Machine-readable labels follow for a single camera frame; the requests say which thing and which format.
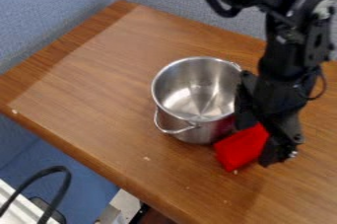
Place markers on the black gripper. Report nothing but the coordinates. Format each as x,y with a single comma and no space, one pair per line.
270,98

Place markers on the red rectangular block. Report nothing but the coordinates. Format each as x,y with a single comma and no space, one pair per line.
241,148

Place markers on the stainless steel pot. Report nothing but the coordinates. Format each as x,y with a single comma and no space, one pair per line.
193,91

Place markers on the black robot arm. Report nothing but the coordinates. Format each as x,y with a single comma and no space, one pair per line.
298,26

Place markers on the white device with black part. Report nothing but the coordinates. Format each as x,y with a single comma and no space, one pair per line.
17,209

